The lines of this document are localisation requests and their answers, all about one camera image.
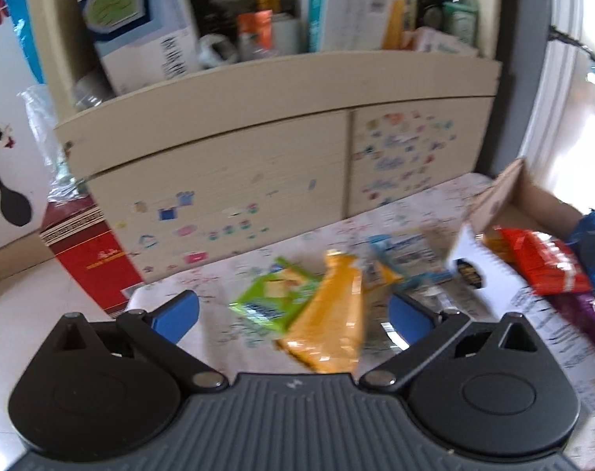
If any green labelled bottle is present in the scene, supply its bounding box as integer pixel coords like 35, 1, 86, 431
442, 0, 480, 45

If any orange tube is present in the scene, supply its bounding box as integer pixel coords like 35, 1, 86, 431
235, 9, 274, 58

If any blue foil snack packet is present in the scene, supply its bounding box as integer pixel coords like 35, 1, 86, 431
566, 208, 595, 246

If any light blue white snack packet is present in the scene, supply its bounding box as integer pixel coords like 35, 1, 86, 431
366, 232, 453, 291

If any white printed cardboard box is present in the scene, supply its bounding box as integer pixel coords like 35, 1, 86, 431
445, 157, 595, 420

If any yellow red label snack packet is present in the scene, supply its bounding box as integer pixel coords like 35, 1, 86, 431
481, 234, 511, 262

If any red patterned box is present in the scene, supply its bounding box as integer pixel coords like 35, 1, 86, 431
40, 195, 147, 321

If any beige stickered cabinet door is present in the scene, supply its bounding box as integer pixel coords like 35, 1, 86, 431
82, 110, 352, 285
349, 98, 497, 217

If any white blue medicine box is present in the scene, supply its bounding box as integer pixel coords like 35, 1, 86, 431
78, 0, 201, 97

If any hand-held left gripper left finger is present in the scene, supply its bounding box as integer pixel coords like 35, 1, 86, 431
52, 289, 230, 394

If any large yellow snack packet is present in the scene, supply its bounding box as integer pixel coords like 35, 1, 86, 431
277, 249, 370, 374

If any purple snack packet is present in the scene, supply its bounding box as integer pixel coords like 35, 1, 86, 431
548, 288, 595, 361

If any green snack packet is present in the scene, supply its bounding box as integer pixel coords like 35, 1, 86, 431
229, 256, 324, 337

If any silver foil snack packet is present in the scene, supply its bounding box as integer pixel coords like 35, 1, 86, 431
409, 282, 459, 313

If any white barcode box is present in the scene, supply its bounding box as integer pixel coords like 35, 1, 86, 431
297, 0, 401, 53

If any yellow box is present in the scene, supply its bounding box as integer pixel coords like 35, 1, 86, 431
383, 0, 409, 50

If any clear plastic bag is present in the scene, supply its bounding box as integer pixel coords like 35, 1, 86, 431
19, 83, 89, 204

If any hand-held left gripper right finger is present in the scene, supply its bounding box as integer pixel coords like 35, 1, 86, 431
359, 292, 540, 394

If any beige wooden cabinet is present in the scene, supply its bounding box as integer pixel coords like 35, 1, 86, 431
25, 0, 504, 285

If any blue plastic strip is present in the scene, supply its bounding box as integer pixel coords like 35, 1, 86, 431
0, 0, 46, 85

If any small white medicine box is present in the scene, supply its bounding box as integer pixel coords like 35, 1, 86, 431
412, 26, 478, 58

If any small yellow snack packet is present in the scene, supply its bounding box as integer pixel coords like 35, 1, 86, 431
375, 260, 405, 291

